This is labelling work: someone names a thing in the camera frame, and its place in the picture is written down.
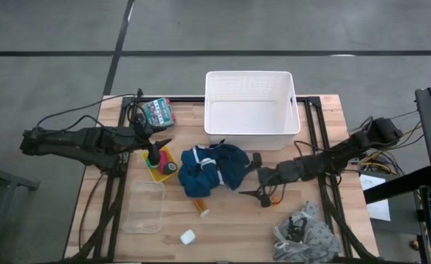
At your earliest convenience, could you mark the black desk beam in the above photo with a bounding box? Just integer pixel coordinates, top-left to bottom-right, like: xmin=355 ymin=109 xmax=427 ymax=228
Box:
xmin=364 ymin=165 xmax=431 ymax=205

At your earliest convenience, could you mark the yellow and black cable bundle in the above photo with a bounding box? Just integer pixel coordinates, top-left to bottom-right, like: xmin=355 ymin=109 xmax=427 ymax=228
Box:
xmin=347 ymin=109 xmax=425 ymax=177

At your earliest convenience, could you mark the clear plastic container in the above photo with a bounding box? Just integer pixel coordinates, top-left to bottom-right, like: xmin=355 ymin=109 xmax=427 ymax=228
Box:
xmin=122 ymin=180 xmax=166 ymax=235

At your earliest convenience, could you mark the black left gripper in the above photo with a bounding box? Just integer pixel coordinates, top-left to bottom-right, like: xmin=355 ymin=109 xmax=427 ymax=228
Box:
xmin=131 ymin=113 xmax=173 ymax=166

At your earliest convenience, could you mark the white plastic basket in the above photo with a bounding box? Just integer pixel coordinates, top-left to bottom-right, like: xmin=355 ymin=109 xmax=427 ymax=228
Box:
xmin=203 ymin=70 xmax=302 ymax=152

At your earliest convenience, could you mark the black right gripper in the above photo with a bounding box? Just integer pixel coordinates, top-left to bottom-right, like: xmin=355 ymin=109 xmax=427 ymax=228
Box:
xmin=238 ymin=152 xmax=306 ymax=208

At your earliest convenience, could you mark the grey metal stand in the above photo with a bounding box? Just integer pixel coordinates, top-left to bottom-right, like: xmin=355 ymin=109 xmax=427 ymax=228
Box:
xmin=0 ymin=161 xmax=40 ymax=264

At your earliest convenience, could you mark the yellow plastic tray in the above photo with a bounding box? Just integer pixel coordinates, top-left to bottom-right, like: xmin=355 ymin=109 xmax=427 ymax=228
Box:
xmin=141 ymin=146 xmax=179 ymax=183

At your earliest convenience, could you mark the grey striped patterned gown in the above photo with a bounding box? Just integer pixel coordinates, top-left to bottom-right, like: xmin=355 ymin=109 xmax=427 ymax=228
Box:
xmin=272 ymin=200 xmax=343 ymax=263

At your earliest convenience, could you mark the green first aid kit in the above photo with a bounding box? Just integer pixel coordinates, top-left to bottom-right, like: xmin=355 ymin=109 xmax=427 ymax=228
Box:
xmin=141 ymin=97 xmax=177 ymax=132

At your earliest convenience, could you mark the white paper sheet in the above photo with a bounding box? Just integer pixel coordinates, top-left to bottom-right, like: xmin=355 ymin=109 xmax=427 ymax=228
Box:
xmin=359 ymin=174 xmax=391 ymax=222

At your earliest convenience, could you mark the orange pill bottle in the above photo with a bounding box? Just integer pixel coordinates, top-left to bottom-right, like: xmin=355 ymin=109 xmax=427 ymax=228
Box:
xmin=192 ymin=198 xmax=211 ymax=219

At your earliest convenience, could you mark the blue scrub garment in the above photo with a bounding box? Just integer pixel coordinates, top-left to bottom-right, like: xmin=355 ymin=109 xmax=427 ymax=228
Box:
xmin=177 ymin=142 xmax=255 ymax=199

